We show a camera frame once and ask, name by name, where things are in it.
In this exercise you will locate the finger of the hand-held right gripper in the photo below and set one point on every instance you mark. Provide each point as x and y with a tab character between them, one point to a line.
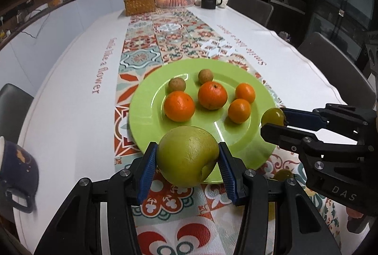
301	119
283	133

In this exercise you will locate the small orange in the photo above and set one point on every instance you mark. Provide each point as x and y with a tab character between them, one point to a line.
239	110
245	92

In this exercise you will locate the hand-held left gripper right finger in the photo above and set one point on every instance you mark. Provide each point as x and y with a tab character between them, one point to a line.
230	176

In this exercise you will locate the large orange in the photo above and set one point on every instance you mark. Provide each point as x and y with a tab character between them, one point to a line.
179	105
212	94

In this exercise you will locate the green apple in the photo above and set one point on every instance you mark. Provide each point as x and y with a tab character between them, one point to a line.
186	154

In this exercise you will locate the dark blue mug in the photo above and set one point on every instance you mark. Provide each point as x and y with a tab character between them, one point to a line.
17	166

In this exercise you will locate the wicker box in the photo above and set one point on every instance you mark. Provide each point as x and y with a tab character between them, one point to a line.
139	3

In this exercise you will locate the black mug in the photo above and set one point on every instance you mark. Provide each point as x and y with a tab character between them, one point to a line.
209	1

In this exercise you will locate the green plate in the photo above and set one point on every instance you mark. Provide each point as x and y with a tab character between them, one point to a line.
206	125

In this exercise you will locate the patterned table runner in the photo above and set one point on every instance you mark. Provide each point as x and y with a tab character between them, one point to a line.
165	42

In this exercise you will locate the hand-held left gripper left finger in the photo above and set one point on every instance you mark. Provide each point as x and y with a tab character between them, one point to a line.
147	175

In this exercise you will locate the white counter cabinets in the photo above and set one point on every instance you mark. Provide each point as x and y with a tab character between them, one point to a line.
88	6

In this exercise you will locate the brown kiwi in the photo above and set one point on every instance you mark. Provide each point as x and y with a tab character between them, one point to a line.
205	76
177	86

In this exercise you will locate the grey chair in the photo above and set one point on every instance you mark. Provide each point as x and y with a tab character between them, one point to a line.
333	62
11	107
251	8

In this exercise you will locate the small green persimmon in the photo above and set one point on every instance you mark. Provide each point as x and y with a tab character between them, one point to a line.
283	175
273	116

